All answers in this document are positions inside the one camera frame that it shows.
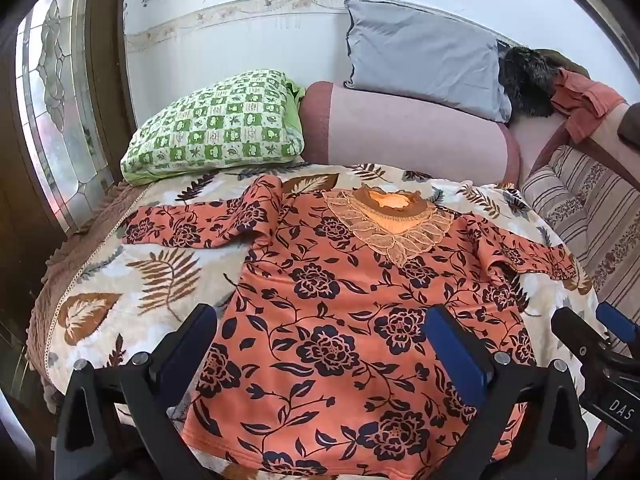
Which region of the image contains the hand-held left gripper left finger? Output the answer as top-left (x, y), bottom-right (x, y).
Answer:
top-left (54, 304), bottom-right (221, 480)

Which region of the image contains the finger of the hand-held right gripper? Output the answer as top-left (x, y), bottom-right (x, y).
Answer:
top-left (551, 306), bottom-right (608, 361)
top-left (596, 302), bottom-right (640, 343)

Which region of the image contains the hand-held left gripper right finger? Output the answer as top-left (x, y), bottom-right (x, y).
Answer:
top-left (422, 305), bottom-right (588, 480)

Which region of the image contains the orange floral shirt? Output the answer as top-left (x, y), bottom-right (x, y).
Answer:
top-left (122, 175), bottom-right (578, 478)

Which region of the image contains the leaf print blanket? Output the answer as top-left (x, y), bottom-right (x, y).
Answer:
top-left (47, 162), bottom-right (601, 461)

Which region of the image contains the striped sofa cushion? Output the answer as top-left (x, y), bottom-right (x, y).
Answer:
top-left (520, 145), bottom-right (640, 356)

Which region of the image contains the brown fringed bedspread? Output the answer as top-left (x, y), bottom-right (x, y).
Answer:
top-left (25, 180), bottom-right (151, 401)

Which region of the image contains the pink bolster cushion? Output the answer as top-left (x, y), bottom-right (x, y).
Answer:
top-left (300, 80), bottom-right (522, 186)

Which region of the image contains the green checked pillow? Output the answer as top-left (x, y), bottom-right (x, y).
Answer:
top-left (120, 70), bottom-right (306, 186)

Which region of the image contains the orange cloth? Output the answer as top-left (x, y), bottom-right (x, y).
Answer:
top-left (550, 67), bottom-right (626, 143)

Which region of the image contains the dark furry garment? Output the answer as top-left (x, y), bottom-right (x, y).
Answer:
top-left (497, 46), bottom-right (561, 118)

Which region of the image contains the stained glass window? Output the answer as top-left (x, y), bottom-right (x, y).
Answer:
top-left (15, 0), bottom-right (113, 233)

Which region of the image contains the grey pillow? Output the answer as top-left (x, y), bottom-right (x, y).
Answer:
top-left (344, 0), bottom-right (513, 123)

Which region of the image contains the wooden door frame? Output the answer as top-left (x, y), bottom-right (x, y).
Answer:
top-left (82, 0), bottom-right (138, 181)

